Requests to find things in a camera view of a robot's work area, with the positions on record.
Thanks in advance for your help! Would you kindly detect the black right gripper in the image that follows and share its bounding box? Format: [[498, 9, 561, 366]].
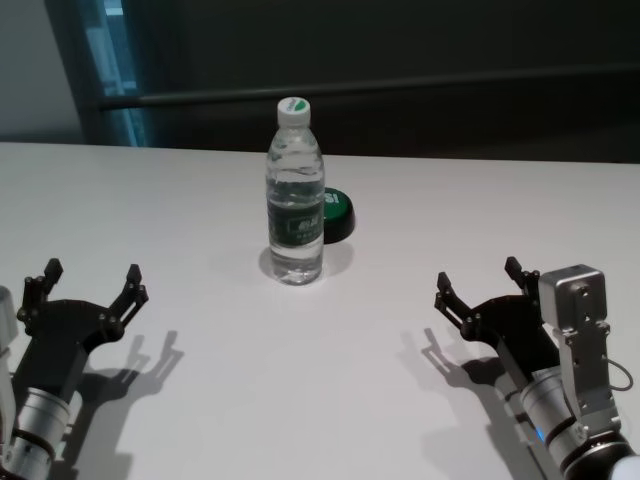
[[434, 256, 562, 385]]

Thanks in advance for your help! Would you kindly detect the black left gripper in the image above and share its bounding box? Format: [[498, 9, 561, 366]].
[[9, 258, 150, 399]]

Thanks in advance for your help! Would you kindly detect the clear water bottle green label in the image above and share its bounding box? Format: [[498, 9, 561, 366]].
[[263, 97, 329, 287]]

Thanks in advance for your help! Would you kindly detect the green YES button black base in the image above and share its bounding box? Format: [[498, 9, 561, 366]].
[[323, 187, 359, 246]]

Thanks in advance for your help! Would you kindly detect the dark thin handrail bar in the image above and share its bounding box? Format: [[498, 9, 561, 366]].
[[96, 74, 640, 112]]

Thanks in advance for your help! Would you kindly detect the teal window glass strip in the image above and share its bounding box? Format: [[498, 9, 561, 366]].
[[82, 0, 154, 147]]

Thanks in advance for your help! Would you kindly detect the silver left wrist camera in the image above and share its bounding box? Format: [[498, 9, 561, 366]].
[[0, 284, 20, 431]]

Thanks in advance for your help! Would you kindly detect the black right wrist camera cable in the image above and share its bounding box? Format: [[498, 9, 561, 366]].
[[602, 355, 633, 394]]

